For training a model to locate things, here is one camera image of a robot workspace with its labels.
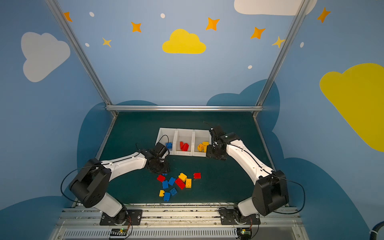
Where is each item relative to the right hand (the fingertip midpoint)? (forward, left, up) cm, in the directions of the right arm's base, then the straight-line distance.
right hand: (213, 154), depth 84 cm
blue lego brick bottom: (-21, +25, -12) cm, 35 cm away
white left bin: (+18, +32, -11) cm, 38 cm away
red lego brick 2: (-8, +9, -12) cm, 17 cm away
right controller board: (-35, -16, -16) cm, 42 cm away
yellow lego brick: (+13, +4, -9) cm, 16 cm away
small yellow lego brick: (-20, +28, -11) cm, 36 cm away
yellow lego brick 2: (+10, +7, -10) cm, 16 cm away
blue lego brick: (-9, +29, -11) cm, 33 cm away
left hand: (-6, +27, -11) cm, 30 cm away
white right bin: (+20, +9, -11) cm, 24 cm away
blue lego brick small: (-15, +27, -12) cm, 33 cm away
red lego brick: (+13, +21, -12) cm, 27 cm away
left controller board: (-38, +47, -15) cm, 62 cm away
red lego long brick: (+10, +17, -10) cm, 22 cm away
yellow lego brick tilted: (-10, +17, -10) cm, 23 cm away
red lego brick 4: (-11, +30, -11) cm, 34 cm away
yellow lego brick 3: (-13, +14, -12) cm, 23 cm away
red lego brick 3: (-14, +18, -11) cm, 25 cm away
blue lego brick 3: (-18, +22, -11) cm, 31 cm away
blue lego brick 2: (-13, +24, -12) cm, 29 cm away
